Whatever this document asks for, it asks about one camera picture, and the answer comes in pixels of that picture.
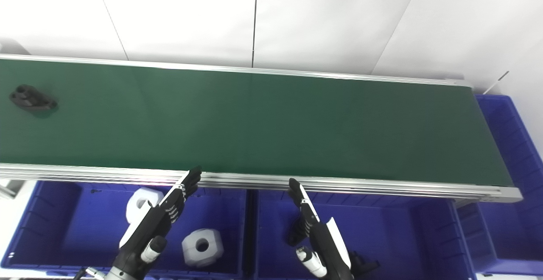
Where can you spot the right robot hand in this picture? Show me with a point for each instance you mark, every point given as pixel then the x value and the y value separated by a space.
pixel 318 233

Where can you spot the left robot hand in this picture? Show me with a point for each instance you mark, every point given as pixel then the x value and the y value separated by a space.
pixel 148 229

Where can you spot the black flanged part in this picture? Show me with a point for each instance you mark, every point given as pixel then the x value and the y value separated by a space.
pixel 32 99
pixel 365 266

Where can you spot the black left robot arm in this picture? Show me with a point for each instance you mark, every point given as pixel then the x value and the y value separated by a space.
pixel 123 275

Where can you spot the white plastic part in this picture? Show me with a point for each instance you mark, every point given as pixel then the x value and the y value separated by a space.
pixel 142 201
pixel 202 248

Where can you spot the green conveyor belt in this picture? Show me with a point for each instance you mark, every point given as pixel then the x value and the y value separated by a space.
pixel 339 184
pixel 254 123

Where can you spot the blue plastic bin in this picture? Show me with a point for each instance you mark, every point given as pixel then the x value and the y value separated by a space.
pixel 85 229
pixel 382 225
pixel 513 165

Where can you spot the aluminium conveyor leg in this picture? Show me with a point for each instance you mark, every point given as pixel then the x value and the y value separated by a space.
pixel 6 190

